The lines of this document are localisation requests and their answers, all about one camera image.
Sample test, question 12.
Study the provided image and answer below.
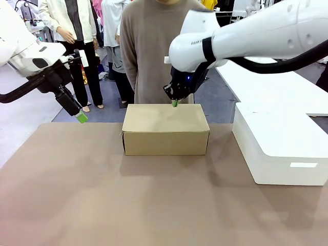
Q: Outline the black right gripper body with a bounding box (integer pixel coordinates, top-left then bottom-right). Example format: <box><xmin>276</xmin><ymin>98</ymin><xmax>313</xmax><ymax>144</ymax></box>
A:
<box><xmin>169</xmin><ymin>65</ymin><xmax>208</xmax><ymax>91</ymax></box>

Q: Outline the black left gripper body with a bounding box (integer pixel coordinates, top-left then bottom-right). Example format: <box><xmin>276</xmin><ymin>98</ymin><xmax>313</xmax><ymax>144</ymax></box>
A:
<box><xmin>37</xmin><ymin>61</ymin><xmax>74</xmax><ymax>94</ymax></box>

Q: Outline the brown cardboard shoe box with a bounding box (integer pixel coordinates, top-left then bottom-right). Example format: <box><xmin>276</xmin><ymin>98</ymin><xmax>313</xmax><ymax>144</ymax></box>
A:
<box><xmin>120</xmin><ymin>103</ymin><xmax>211</xmax><ymax>156</ymax></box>

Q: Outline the colourful clothes pile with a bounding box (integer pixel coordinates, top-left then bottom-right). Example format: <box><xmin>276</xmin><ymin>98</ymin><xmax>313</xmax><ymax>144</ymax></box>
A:
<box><xmin>97</xmin><ymin>64</ymin><xmax>110</xmax><ymax>81</ymax></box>

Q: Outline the person in beige sweater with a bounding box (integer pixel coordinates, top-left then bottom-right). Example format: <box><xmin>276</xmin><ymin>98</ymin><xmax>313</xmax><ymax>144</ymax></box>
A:
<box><xmin>119</xmin><ymin>0</ymin><xmax>206</xmax><ymax>105</ymax></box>

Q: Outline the pink garment mannequin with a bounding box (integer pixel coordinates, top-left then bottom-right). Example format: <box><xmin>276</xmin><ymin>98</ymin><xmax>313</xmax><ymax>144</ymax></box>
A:
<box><xmin>92</xmin><ymin>0</ymin><xmax>103</xmax><ymax>26</ymax></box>

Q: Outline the white plastic bin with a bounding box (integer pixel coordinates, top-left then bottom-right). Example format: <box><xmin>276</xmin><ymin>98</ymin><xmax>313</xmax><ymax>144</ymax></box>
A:
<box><xmin>232</xmin><ymin>101</ymin><xmax>328</xmax><ymax>187</ymax></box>

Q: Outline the black clothed bystander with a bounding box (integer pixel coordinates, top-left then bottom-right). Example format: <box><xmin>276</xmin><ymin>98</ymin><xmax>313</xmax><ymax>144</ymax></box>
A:
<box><xmin>315</xmin><ymin>66</ymin><xmax>328</xmax><ymax>93</ymax></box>

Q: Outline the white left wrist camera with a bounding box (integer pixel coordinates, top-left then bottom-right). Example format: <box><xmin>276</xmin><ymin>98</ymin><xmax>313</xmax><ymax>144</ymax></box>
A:
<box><xmin>60</xmin><ymin>49</ymin><xmax>89</xmax><ymax>68</ymax></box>

